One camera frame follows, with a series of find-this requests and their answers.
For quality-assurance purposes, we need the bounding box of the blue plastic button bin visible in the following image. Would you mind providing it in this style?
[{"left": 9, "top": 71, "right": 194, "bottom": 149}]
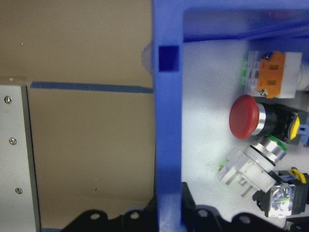
[{"left": 140, "top": 0, "right": 309, "bottom": 232}]

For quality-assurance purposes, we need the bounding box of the red mushroom push button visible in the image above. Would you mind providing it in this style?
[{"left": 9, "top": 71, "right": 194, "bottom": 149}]
[{"left": 228, "top": 94, "right": 309, "bottom": 146}]

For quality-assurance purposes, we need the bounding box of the white foam bin liner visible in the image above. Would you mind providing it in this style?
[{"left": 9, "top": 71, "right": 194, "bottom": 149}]
[{"left": 181, "top": 38, "right": 309, "bottom": 229}]

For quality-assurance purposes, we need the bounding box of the white switch with green ring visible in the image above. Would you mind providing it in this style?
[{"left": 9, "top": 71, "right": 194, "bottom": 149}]
[{"left": 215, "top": 135, "right": 289, "bottom": 198}]

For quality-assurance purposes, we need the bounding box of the black switch contact block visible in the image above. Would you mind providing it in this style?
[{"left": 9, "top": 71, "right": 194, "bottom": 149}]
[{"left": 252, "top": 166, "right": 309, "bottom": 220}]

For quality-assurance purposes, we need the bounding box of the white square base plate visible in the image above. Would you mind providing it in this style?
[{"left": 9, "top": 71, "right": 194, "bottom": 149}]
[{"left": 0, "top": 76, "right": 42, "bottom": 232}]

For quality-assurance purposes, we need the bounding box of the orange and white switch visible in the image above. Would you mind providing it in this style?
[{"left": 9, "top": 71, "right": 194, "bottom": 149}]
[{"left": 241, "top": 50, "right": 309, "bottom": 99}]

